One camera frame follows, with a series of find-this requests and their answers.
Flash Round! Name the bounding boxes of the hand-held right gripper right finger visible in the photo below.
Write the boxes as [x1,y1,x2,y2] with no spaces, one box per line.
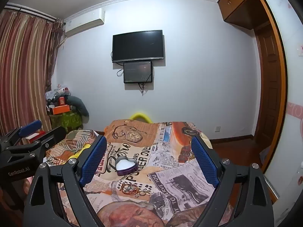
[166,136,275,227]

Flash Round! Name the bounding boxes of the brown wooden door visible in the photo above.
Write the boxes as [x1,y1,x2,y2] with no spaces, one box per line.
[254,24,285,145]

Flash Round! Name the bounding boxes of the red white box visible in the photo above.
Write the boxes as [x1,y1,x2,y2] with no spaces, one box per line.
[25,131,46,144]

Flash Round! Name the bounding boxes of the printed blanket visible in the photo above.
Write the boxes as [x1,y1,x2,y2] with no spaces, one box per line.
[45,120,237,227]

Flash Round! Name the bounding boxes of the wooden overhead cabinet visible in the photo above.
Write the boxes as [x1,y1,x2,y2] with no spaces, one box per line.
[218,0,264,30]

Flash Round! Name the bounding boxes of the yellow garment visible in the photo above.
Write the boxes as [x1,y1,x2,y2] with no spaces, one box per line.
[70,144,92,159]

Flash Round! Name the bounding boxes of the white air conditioner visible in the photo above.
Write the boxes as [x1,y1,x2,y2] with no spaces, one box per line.
[64,8,106,37]

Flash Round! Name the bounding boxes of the small black wall monitor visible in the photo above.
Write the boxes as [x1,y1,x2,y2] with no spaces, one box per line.
[123,61,152,84]

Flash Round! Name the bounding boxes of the white plastic bags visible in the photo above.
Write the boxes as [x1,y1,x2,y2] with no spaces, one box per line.
[46,84,71,103]

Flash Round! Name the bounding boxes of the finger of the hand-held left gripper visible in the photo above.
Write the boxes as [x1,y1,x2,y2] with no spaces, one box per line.
[21,126,67,161]
[3,120,42,145]

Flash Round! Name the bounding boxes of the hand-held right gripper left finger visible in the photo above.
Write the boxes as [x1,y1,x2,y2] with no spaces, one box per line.
[25,135,108,227]

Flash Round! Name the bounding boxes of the white sliding wardrobe door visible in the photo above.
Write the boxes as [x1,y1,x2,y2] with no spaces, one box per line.
[259,0,303,204]

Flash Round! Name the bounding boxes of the purple heart-shaped tin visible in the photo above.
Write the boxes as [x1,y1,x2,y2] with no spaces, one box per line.
[115,156,138,176]

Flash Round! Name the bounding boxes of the green patterned cloth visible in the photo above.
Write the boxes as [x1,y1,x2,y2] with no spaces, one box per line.
[50,111,84,133]

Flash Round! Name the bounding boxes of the orange box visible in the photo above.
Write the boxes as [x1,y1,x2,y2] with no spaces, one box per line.
[52,104,71,115]

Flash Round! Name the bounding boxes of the wooden baseboard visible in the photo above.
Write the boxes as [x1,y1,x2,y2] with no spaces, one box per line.
[208,134,255,145]

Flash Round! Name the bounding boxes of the curtain rod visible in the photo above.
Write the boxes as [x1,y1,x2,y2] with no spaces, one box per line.
[5,3,59,22]

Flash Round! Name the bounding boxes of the red string bracelet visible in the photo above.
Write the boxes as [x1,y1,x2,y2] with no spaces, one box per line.
[120,184,141,195]

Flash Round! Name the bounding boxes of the black wall television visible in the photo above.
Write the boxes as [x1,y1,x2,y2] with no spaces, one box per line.
[112,30,164,63]

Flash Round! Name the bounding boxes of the striped curtain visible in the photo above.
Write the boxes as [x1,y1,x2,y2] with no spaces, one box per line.
[0,9,65,136]

